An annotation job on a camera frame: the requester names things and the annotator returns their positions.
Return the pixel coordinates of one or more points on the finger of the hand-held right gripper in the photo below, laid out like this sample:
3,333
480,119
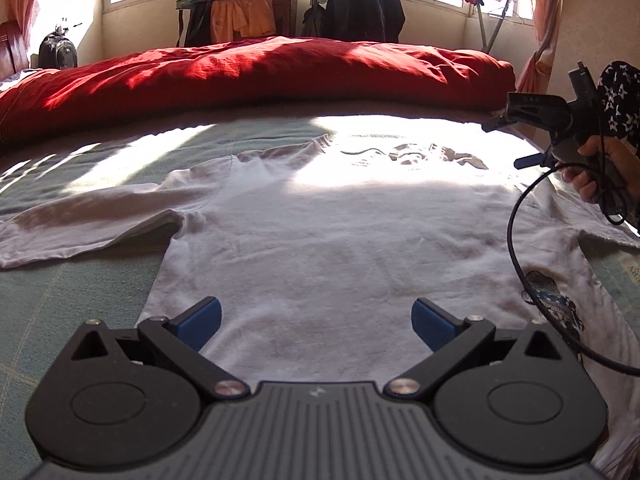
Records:
495,123
527,161

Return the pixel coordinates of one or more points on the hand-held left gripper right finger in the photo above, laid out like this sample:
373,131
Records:
432,325

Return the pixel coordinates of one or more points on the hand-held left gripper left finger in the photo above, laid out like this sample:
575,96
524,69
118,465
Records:
202,320

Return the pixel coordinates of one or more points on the white t-shirt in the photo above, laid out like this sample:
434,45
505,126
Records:
320,250

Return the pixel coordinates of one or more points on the metal clothes drying rack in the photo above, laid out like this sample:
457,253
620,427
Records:
481,25

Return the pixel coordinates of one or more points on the person's right hand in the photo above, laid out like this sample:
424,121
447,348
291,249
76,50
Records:
622,160

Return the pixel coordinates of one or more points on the dark star-print garment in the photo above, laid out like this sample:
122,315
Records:
620,95

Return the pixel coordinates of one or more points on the orange curtain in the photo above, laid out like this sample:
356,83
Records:
25,0
545,10

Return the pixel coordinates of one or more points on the white fabric label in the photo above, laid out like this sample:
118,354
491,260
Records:
632,270

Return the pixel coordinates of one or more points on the black hanging jacket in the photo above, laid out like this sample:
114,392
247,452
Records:
360,5

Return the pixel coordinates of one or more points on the dark hanging bag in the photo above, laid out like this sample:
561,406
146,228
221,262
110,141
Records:
314,22

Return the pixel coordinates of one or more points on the red duvet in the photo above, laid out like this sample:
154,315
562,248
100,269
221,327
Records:
250,70

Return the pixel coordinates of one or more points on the orange cloth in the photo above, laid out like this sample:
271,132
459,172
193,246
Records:
250,17

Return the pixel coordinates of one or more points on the black cloth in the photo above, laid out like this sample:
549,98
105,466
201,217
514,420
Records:
199,25

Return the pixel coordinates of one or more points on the black backpack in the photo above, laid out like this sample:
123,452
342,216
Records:
57,55

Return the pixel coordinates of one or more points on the wooden headboard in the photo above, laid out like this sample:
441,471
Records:
12,50

